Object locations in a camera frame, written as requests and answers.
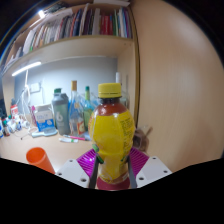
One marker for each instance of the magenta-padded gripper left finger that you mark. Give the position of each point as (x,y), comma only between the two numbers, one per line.
(71,171)

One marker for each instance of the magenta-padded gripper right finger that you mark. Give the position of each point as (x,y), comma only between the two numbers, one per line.
(153,171)

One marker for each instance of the yellow-labelled drink bottle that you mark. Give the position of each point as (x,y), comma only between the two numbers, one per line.
(111,133)

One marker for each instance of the white tube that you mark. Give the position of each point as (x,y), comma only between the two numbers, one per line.
(68,140)

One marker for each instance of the brown ceramic mug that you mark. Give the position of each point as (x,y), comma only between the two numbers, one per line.
(141,140)

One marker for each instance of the orange plastic cup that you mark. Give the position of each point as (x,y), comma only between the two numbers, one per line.
(38,158)

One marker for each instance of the pale blue hairbrush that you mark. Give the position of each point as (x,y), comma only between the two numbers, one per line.
(45,133)

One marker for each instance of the grey shaker bottle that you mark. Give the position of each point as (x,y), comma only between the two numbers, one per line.
(61,115)

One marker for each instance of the blue and white carton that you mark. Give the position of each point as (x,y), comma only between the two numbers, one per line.
(44,120)

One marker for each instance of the clear bottle with yellow cap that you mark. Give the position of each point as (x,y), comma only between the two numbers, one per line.
(76,113)

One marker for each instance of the bottle with green cap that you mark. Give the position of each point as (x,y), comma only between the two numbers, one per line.
(87,106)

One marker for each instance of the magenta pouch packet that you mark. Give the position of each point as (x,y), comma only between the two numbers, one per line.
(33,115)

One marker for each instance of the clear glass bottle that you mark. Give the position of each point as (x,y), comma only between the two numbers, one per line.
(118,78)

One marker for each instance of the white desk lamp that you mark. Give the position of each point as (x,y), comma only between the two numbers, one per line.
(26,68)

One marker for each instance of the wooden shelf unit with books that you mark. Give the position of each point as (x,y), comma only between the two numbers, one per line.
(83,46)

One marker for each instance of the ceiling light tube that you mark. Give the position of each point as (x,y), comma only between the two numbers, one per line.
(41,14)

